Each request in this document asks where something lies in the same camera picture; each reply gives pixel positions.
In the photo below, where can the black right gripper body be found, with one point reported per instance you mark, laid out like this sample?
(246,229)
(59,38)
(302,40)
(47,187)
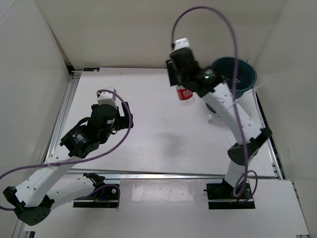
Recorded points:
(182,80)

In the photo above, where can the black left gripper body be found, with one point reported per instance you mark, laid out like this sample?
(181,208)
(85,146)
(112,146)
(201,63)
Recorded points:
(118,124)

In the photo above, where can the red label plastic bottle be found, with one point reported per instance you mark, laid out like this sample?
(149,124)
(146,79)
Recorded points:
(185,96)

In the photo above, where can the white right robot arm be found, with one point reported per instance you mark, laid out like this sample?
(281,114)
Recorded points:
(250,136)

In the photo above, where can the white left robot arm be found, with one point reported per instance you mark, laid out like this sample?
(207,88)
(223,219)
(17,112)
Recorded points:
(38,195)

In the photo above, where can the dark teal plastic bin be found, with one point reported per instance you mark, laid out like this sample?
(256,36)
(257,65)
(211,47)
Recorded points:
(246,76)

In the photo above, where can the clear bottle light blue label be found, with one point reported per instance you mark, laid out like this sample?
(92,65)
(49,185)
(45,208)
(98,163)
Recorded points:
(214,118)

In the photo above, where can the blue sticker on table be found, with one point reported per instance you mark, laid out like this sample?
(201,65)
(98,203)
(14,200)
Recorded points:
(91,69)

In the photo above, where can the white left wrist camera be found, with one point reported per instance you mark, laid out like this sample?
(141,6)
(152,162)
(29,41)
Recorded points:
(106,98)

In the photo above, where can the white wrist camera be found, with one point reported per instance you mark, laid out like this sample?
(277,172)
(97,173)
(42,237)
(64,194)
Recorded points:
(106,98)
(180,43)

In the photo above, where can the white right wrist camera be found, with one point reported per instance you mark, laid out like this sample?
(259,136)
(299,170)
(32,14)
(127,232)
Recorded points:
(180,43)

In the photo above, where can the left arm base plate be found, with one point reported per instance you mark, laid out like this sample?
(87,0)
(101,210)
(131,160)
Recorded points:
(104,195)

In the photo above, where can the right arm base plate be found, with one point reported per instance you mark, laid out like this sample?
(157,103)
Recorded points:
(220,197)

